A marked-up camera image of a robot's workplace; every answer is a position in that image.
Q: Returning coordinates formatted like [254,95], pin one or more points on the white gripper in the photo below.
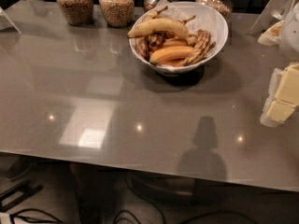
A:
[291,32]

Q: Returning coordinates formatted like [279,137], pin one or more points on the large yellow banana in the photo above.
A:
[153,26]

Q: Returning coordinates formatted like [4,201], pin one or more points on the brown spotted banana right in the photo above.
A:
[202,47]

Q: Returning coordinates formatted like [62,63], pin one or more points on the white bowl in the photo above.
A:
[176,67]

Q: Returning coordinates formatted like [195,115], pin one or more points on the orange banana in middle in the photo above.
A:
[174,42]

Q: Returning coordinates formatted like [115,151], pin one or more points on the orange banana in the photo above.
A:
[174,42]
[169,53]

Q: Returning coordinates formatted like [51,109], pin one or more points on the orange banana in front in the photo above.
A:
[169,53]

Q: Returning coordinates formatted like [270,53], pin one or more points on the dark spotted banana left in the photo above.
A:
[141,47]

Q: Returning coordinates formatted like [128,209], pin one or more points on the small banana with stem behind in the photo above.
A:
[154,13]

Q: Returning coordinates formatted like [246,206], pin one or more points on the clear acrylic stand right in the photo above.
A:
[275,10]

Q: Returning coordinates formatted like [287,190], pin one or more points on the clear acrylic stand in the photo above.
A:
[275,10]
[6,23]

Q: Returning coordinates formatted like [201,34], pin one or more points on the glass jar of grains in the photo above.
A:
[77,12]
[216,1]
[117,13]

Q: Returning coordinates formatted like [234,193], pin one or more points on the left glass jar of grains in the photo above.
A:
[77,12]

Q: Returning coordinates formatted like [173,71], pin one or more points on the clear acrylic stand left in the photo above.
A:
[6,23]

